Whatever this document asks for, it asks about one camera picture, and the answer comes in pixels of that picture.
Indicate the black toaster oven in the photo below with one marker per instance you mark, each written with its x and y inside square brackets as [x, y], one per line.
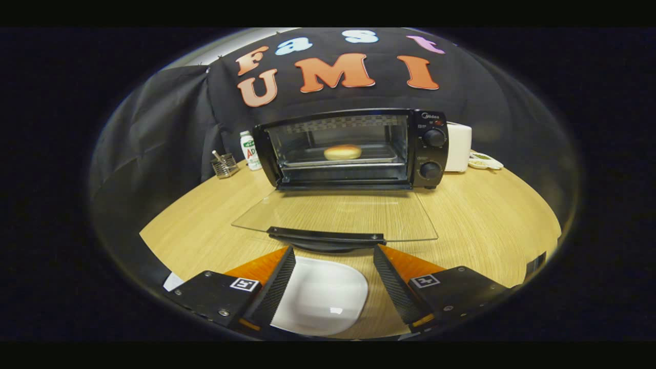
[433, 154]

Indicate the white bread toaster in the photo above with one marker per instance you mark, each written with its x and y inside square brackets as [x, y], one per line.
[458, 147]

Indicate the white square plate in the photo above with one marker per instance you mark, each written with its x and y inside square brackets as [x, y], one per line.
[323, 297]

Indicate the white bottle green label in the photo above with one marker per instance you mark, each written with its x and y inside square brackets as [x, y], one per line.
[251, 151]

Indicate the glazed brown donut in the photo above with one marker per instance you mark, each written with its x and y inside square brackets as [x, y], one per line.
[343, 152]

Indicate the white paper sheet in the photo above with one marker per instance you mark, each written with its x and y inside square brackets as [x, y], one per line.
[172, 282]

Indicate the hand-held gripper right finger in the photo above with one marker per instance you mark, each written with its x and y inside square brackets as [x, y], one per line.
[395, 289]

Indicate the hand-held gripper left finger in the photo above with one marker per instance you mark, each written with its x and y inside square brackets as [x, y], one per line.
[272, 293]

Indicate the black backdrop cloth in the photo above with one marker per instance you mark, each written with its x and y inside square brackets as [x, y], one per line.
[154, 133]

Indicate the metal mesh holder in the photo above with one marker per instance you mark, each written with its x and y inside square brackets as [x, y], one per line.
[225, 165]

